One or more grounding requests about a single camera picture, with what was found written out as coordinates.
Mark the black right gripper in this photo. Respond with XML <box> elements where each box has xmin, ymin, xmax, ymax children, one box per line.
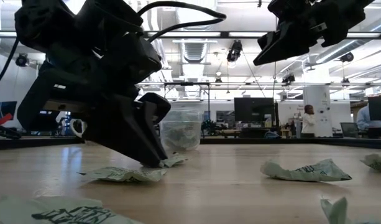
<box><xmin>253</xmin><ymin>0</ymin><xmax>376</xmax><ymax>66</ymax></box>

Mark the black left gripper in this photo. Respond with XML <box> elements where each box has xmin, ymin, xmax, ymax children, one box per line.
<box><xmin>17</xmin><ymin>58</ymin><xmax>168</xmax><ymax>168</ymax></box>

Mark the green white stevia packet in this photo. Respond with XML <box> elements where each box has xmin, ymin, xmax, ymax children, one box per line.
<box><xmin>359</xmin><ymin>152</ymin><xmax>381</xmax><ymax>173</ymax></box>
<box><xmin>79</xmin><ymin>166</ymin><xmax>168</xmax><ymax>183</ymax></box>
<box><xmin>260</xmin><ymin>158</ymin><xmax>353</xmax><ymax>182</ymax></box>
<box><xmin>0</xmin><ymin>195</ymin><xmax>141</xmax><ymax>224</ymax></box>
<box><xmin>319</xmin><ymin>195</ymin><xmax>381</xmax><ymax>224</ymax></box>
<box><xmin>158</xmin><ymin>154</ymin><xmax>188</xmax><ymax>169</ymax></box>

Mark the clear plastic cup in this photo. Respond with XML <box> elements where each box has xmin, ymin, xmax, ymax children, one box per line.
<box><xmin>160</xmin><ymin>108</ymin><xmax>204</xmax><ymax>152</ymax></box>

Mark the green ceramic mug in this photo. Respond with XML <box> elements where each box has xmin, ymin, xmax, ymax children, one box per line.
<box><xmin>68</xmin><ymin>118</ymin><xmax>87</xmax><ymax>140</ymax></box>

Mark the white building column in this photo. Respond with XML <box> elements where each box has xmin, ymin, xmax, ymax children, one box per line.
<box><xmin>303</xmin><ymin>84</ymin><xmax>333</xmax><ymax>138</ymax></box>

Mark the black computer monitor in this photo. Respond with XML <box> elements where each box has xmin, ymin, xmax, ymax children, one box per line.
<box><xmin>234</xmin><ymin>96</ymin><xmax>280</xmax><ymax>124</ymax></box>

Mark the person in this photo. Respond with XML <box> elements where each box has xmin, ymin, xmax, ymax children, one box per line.
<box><xmin>301</xmin><ymin>104</ymin><xmax>317</xmax><ymax>139</ymax></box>
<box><xmin>356</xmin><ymin>105</ymin><xmax>381</xmax><ymax>131</ymax></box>

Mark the grey office chair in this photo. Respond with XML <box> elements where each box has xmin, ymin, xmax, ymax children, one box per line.
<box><xmin>339</xmin><ymin>121</ymin><xmax>360</xmax><ymax>138</ymax></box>

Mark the black monitor back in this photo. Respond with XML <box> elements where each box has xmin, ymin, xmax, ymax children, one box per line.
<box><xmin>367</xmin><ymin>95</ymin><xmax>381</xmax><ymax>122</ymax></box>

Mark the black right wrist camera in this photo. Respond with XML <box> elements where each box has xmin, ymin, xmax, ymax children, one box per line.
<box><xmin>267</xmin><ymin>0</ymin><xmax>314</xmax><ymax>20</ymax></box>

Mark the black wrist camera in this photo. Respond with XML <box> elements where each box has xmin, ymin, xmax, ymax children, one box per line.
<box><xmin>267</xmin><ymin>0</ymin><xmax>314</xmax><ymax>20</ymax></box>
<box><xmin>99</xmin><ymin>32</ymin><xmax>163</xmax><ymax>86</ymax></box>

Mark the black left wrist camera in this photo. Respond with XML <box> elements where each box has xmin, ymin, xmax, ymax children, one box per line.
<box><xmin>99</xmin><ymin>32</ymin><xmax>163</xmax><ymax>86</ymax></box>

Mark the black left camera cable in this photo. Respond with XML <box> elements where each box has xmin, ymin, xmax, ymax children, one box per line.
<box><xmin>136</xmin><ymin>1</ymin><xmax>227</xmax><ymax>43</ymax></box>

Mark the silver ventilation duct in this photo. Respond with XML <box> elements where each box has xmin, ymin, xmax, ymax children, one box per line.
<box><xmin>173</xmin><ymin>0</ymin><xmax>218</xmax><ymax>63</ymax></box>

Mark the black metal table frame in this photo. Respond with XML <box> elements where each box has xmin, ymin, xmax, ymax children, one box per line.
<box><xmin>0</xmin><ymin>136</ymin><xmax>381</xmax><ymax>151</ymax></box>

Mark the dark wall screen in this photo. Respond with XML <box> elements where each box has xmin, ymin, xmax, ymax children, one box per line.
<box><xmin>0</xmin><ymin>100</ymin><xmax>19</xmax><ymax>123</ymax></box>

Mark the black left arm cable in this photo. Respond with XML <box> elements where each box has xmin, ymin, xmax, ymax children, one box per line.
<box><xmin>0</xmin><ymin>0</ymin><xmax>21</xmax><ymax>93</ymax></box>

